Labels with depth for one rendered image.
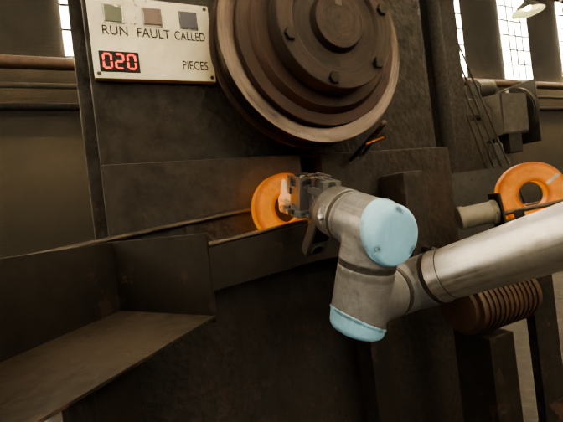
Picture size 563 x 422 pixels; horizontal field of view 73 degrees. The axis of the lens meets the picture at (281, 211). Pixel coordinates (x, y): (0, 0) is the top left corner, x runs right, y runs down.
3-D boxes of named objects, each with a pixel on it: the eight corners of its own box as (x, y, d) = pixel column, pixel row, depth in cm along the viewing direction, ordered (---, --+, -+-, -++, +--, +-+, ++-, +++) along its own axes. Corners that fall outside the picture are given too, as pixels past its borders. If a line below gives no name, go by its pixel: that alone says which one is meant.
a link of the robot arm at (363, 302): (404, 335, 63) (418, 264, 60) (359, 354, 55) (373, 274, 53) (359, 311, 70) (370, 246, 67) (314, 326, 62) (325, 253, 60)
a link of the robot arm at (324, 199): (368, 237, 67) (321, 245, 63) (352, 229, 72) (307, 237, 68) (370, 187, 65) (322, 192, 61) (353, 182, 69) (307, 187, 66)
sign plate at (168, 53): (95, 81, 82) (85, -3, 82) (214, 84, 92) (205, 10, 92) (95, 77, 80) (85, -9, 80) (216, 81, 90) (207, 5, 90)
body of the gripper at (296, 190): (317, 171, 79) (351, 180, 69) (317, 211, 82) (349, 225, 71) (284, 174, 76) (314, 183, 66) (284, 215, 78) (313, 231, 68)
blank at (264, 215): (242, 182, 85) (247, 181, 82) (302, 169, 91) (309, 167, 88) (260, 250, 85) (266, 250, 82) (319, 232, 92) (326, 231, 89)
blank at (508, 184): (524, 238, 96) (530, 239, 92) (480, 192, 97) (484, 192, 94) (576, 196, 93) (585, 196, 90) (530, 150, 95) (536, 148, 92)
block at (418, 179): (385, 264, 104) (375, 177, 104) (408, 259, 107) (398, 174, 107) (414, 267, 94) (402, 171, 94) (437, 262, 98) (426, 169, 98)
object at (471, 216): (457, 229, 100) (452, 207, 100) (494, 222, 98) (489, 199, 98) (464, 231, 94) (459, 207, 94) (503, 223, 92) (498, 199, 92)
